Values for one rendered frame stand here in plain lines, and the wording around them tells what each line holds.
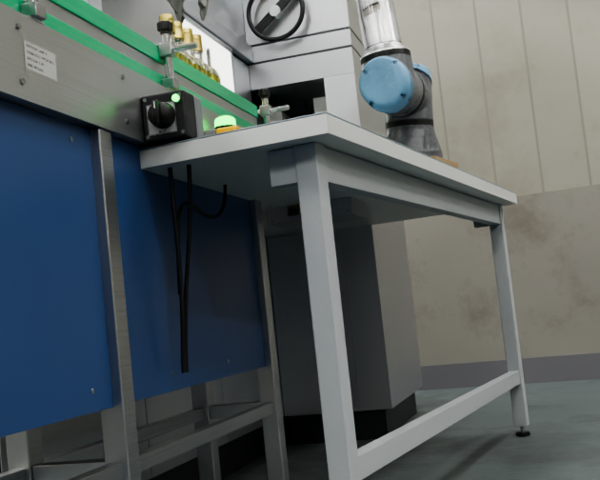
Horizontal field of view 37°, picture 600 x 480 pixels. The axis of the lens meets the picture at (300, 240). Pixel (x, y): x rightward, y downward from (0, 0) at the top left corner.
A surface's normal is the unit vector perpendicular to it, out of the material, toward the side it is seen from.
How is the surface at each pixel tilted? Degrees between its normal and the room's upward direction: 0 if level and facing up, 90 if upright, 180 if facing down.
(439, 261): 90
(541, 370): 90
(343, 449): 90
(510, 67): 90
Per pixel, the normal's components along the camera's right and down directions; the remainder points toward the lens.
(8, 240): 0.96, -0.12
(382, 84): -0.36, 0.13
